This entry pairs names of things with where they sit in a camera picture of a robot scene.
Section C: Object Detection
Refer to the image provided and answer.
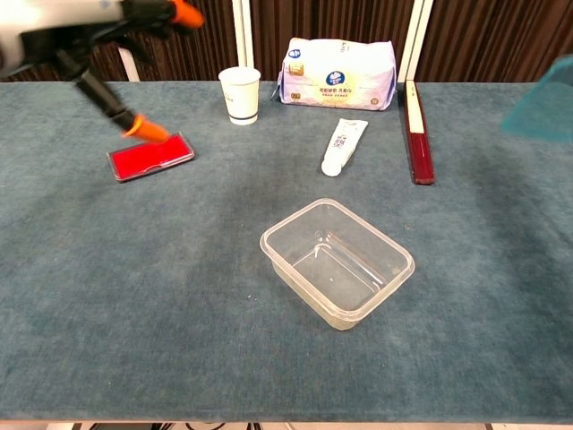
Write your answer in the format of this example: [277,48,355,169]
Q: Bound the left silver hand orange fingertips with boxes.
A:
[0,0,206,144]

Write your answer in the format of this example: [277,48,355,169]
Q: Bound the clear plastic container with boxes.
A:
[259,197,416,331]

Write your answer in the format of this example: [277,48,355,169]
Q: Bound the teal container lid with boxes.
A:
[500,54,573,144]

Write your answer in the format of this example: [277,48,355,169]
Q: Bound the dark red chopstick box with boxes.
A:
[401,79,436,186]

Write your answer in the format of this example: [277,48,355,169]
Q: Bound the dark slatted partition panel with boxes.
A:
[0,38,140,83]
[398,0,573,84]
[102,0,254,83]
[232,0,433,84]

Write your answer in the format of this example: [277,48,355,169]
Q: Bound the red ink pad case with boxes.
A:
[106,132,197,184]

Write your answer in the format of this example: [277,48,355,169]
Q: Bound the white paper cup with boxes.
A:
[218,65,261,126]

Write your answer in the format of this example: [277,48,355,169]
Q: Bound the white purple tissue pack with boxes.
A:
[276,37,398,112]

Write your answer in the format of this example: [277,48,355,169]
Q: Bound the white toothpaste tube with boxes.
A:
[321,117,369,177]

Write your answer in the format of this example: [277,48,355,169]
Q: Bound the blue-green table cloth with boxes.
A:
[0,80,573,425]

